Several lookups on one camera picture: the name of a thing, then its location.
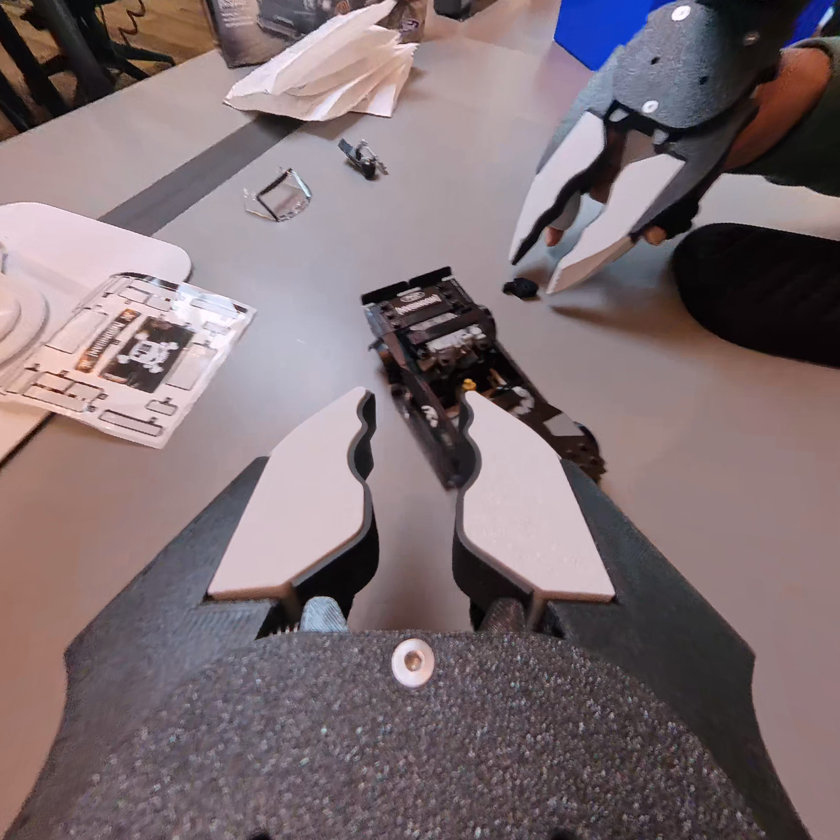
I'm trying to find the white booklet stand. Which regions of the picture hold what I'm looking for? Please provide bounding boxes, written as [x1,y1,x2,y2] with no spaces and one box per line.
[0,204,194,460]

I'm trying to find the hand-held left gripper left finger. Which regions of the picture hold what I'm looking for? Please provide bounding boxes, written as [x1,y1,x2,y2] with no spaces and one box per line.
[208,386,379,628]

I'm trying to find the clear lego windshield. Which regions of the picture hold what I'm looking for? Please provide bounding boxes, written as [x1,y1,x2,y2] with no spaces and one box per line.
[243,167,313,221]

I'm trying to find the sticker sheet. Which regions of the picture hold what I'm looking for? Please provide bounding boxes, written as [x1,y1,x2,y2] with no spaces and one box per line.
[0,272,254,450]

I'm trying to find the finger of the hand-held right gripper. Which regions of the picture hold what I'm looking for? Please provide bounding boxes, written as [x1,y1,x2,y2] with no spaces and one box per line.
[545,155,687,296]
[510,112,613,263]

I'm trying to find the white paper bags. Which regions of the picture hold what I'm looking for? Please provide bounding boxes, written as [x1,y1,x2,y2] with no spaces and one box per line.
[226,0,421,122]

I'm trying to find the person's right forearm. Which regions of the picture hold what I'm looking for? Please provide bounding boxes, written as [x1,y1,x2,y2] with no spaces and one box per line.
[775,37,840,198]

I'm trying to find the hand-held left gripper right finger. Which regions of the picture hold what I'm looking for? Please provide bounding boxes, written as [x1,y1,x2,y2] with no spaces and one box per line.
[453,390,615,628]

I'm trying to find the lego set box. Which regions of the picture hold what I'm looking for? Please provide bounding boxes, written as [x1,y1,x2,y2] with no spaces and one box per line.
[210,0,427,67]

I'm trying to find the black lego axle assembly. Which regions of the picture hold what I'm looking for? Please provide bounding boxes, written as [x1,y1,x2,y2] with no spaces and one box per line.
[338,138,388,178]

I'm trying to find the black lego car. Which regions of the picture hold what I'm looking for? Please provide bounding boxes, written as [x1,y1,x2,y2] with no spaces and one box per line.
[361,267,607,489]

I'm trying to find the blue storage bin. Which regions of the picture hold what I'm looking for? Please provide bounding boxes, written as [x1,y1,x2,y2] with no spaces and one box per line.
[554,0,657,69]

